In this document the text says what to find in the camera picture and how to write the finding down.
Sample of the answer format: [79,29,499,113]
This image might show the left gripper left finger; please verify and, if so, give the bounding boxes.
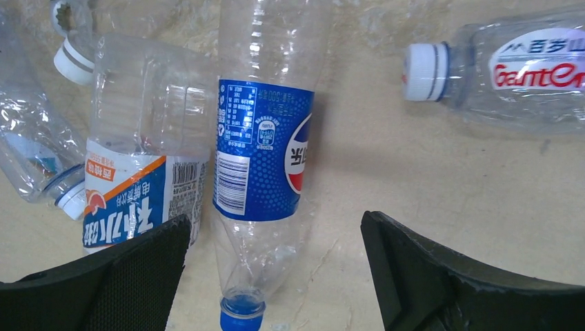
[1,215,191,330]

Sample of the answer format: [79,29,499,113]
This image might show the red handled adjustable wrench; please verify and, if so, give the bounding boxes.
[49,0,97,37]

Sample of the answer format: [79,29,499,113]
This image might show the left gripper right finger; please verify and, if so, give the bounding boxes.
[360,211,584,330]

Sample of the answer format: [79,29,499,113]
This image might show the small clear bottle far left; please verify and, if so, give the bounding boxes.
[0,9,88,221]

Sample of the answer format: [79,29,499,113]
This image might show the Pepsi bottle blue cap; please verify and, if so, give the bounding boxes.
[212,1,333,330]

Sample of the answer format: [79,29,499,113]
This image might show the clear bottle blue-orange label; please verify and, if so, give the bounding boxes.
[82,33,215,254]

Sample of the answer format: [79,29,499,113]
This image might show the clear bottle red logo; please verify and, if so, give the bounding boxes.
[401,3,584,134]

